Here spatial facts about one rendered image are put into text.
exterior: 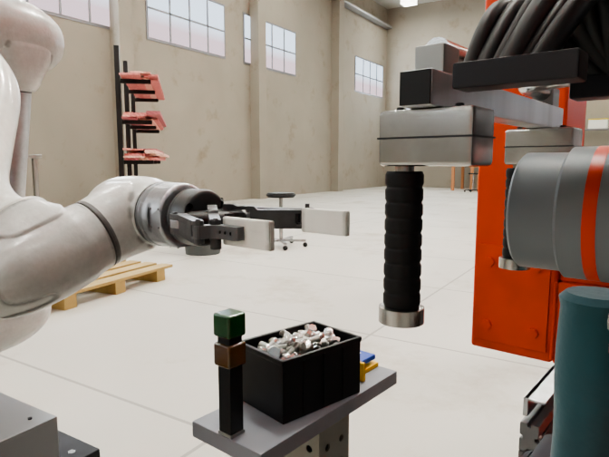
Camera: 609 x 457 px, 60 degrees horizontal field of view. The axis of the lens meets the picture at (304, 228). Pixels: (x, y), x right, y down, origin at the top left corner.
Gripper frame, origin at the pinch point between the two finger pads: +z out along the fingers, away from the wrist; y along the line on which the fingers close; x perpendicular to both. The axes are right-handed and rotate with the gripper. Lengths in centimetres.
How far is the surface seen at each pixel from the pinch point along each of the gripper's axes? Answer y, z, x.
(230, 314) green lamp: -11.5, -25.0, -17.2
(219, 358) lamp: -10.2, -26.5, -24.6
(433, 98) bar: 3.4, 16.6, 12.5
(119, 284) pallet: -146, -287, -77
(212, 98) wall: -746, -883, 146
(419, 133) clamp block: 2.2, 14.8, 9.7
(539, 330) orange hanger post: -60, 9, -25
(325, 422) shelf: -27, -18, -40
